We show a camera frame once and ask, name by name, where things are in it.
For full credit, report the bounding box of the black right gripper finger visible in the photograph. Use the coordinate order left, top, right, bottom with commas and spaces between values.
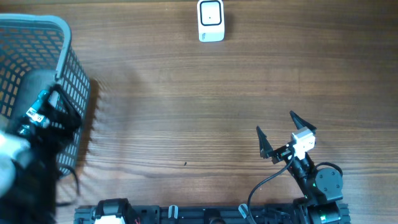
289, 111, 317, 131
256, 126, 273, 159

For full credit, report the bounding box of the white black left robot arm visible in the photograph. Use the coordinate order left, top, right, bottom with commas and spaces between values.
1, 84, 82, 223

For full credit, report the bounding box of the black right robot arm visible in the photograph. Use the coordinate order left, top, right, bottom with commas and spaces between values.
247, 111, 343, 223

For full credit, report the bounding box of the white barcode scanner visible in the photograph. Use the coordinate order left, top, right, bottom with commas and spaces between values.
197, 0, 225, 42

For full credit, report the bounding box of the grey plastic mesh basket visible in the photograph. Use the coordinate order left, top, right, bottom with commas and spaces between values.
0, 13, 91, 179

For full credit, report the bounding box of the black right camera cable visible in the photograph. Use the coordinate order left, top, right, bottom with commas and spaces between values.
247, 148, 296, 224

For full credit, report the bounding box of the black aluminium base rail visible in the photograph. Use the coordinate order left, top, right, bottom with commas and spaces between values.
73, 198, 351, 224

